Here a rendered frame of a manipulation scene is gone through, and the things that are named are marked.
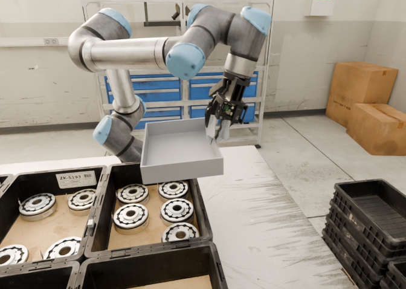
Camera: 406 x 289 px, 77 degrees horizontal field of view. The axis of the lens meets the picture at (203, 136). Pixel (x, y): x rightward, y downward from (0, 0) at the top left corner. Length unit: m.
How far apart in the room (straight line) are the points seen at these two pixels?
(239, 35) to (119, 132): 0.69
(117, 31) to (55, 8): 2.67
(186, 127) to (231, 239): 0.42
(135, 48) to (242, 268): 0.71
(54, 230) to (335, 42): 3.87
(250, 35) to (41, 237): 0.80
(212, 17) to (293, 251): 0.76
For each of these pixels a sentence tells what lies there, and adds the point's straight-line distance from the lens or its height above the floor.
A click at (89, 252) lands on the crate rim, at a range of 0.69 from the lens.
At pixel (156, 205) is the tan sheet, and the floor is 0.83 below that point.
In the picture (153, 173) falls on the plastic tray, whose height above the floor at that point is 1.07.
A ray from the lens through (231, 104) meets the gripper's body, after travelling 0.65.
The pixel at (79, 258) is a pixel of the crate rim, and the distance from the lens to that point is 0.69.
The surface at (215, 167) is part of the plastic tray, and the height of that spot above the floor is 1.08.
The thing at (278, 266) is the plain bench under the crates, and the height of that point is 0.70.
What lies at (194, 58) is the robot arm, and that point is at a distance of 0.56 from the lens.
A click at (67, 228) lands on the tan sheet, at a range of 0.92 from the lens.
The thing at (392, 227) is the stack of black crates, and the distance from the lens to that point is 1.59.
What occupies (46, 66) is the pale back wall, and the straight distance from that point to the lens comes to 3.69.
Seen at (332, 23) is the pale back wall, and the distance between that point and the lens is 4.08.
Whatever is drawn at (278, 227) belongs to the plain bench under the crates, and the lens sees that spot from 1.05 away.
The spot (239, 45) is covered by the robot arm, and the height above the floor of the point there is 1.35.
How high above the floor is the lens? 1.42
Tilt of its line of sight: 26 degrees down
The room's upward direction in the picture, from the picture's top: straight up
